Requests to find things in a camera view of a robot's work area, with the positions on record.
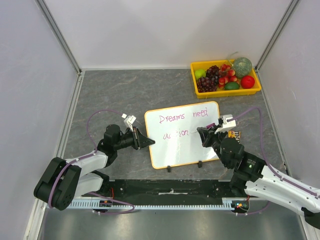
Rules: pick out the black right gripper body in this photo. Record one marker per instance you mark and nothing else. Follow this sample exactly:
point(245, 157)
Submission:
point(208, 136)

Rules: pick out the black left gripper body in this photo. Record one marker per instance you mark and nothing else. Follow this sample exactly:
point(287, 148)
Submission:
point(130, 139)

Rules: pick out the orange framed whiteboard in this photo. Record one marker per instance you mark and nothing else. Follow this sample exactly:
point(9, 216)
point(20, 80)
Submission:
point(174, 130)

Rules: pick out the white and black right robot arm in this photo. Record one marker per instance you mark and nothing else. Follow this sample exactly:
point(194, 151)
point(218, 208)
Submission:
point(253, 176)

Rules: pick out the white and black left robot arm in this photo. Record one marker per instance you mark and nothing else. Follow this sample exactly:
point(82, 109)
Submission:
point(66, 179)

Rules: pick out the yellow candy packet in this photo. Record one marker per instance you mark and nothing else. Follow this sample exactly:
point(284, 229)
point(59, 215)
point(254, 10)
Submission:
point(235, 134)

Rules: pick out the dark purple grape bunch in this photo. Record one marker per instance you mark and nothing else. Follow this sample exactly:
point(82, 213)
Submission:
point(206, 84)

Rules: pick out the green apple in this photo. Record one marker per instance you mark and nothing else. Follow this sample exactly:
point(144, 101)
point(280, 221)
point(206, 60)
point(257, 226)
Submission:
point(199, 73)

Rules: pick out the red cherry cluster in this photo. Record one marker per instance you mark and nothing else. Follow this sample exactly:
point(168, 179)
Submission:
point(227, 74)

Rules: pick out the dark red grape bunch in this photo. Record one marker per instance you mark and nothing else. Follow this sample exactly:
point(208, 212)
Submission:
point(213, 71)

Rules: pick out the red apple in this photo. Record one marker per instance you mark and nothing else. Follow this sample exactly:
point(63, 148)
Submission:
point(247, 82)

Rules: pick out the yellow plastic fruit tray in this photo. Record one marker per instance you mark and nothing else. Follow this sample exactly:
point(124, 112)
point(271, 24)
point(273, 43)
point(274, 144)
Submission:
point(221, 92)

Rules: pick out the green netted melon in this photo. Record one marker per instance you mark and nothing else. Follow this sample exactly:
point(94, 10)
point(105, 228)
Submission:
point(242, 67)

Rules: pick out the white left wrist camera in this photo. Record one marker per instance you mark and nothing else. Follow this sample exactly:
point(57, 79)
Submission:
point(129, 121)

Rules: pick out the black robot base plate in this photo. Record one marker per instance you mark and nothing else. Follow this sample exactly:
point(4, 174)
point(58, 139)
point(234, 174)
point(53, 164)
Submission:
point(168, 192)

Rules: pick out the light blue slotted cable duct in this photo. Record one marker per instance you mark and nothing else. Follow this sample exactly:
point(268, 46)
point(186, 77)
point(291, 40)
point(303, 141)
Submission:
point(102, 204)

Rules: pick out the left aluminium floor rail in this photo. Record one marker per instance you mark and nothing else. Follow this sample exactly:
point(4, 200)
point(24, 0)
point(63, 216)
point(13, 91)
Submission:
point(61, 146)

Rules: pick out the left aluminium frame post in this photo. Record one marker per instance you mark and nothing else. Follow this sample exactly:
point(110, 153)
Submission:
point(58, 34)

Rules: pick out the aluminium frame post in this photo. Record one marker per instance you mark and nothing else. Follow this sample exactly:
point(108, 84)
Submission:
point(293, 4)
point(58, 34)

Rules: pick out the right aluminium frame post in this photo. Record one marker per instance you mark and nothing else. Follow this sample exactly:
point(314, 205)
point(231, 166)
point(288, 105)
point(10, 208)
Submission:
point(293, 4)

